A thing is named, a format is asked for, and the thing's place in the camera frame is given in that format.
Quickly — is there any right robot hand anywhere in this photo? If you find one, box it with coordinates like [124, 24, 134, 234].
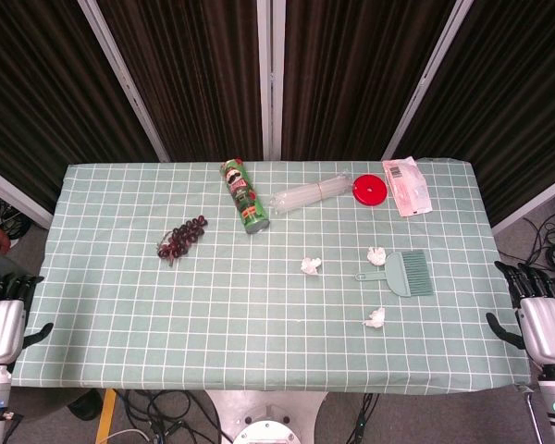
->
[485, 260, 555, 367]

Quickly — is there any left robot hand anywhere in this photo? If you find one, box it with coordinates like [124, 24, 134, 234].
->
[0, 272, 55, 365]

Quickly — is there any teal hand broom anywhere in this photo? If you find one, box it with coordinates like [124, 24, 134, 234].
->
[354, 249, 436, 299]

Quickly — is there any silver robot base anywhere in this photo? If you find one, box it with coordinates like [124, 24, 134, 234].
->
[204, 390, 330, 444]

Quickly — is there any yellow floor bar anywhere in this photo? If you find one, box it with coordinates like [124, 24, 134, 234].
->
[94, 388, 118, 444]

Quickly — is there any pink plastic packet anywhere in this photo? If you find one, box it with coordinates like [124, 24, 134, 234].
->
[381, 155, 433, 217]

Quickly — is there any dark red grape bunch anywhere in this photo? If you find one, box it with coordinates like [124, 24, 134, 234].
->
[155, 215, 209, 268]

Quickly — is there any green checked tablecloth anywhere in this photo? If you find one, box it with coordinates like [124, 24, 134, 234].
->
[9, 156, 533, 397]

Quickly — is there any red round lid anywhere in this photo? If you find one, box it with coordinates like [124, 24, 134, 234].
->
[351, 174, 389, 206]

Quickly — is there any dark brown pleated curtain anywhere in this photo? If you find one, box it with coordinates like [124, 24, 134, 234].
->
[392, 0, 555, 228]
[99, 0, 265, 162]
[0, 0, 159, 216]
[280, 0, 459, 162]

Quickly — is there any green Pringles can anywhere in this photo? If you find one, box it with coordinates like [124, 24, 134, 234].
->
[219, 157, 272, 236]

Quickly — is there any clear plastic straw pack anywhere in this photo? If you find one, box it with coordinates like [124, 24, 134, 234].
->
[270, 171, 353, 216]

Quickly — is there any black cable bundle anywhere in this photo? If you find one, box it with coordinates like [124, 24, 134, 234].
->
[502, 184, 555, 281]
[0, 184, 32, 242]
[113, 389, 226, 444]

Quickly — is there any white partition frame post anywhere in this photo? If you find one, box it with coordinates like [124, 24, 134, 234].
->
[380, 0, 474, 162]
[256, 0, 284, 162]
[489, 169, 555, 236]
[0, 160, 56, 230]
[77, 0, 171, 163]

